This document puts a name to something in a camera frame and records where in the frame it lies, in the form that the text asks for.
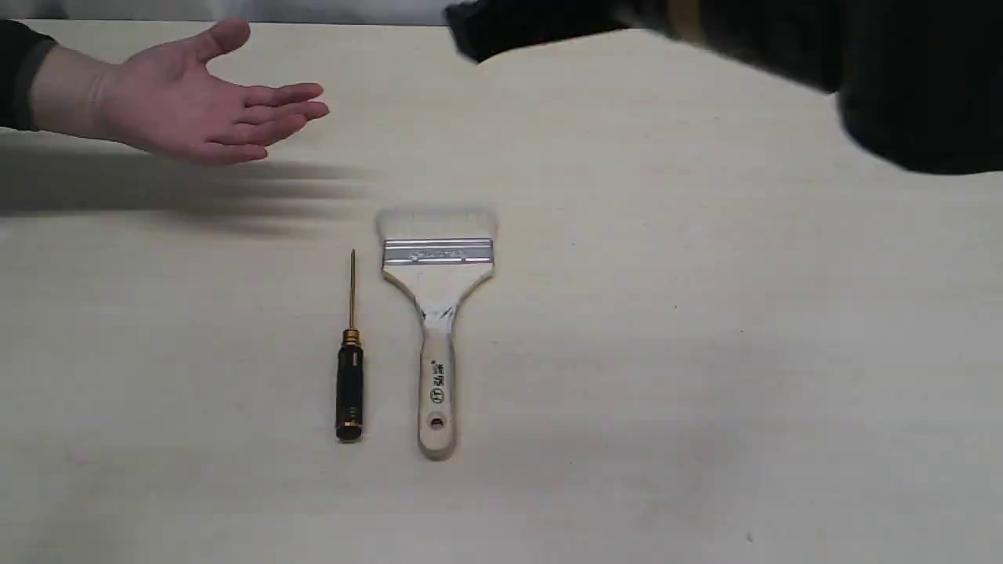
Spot person's bare hand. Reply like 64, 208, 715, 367
92, 19, 331, 166

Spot wide wooden paint brush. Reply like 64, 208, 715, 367
375, 207, 498, 461

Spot black gold precision screwdriver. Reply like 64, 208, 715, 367
335, 250, 364, 443

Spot person's forearm black sleeve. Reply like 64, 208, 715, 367
0, 20, 107, 140

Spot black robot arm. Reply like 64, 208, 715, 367
442, 1, 1002, 175

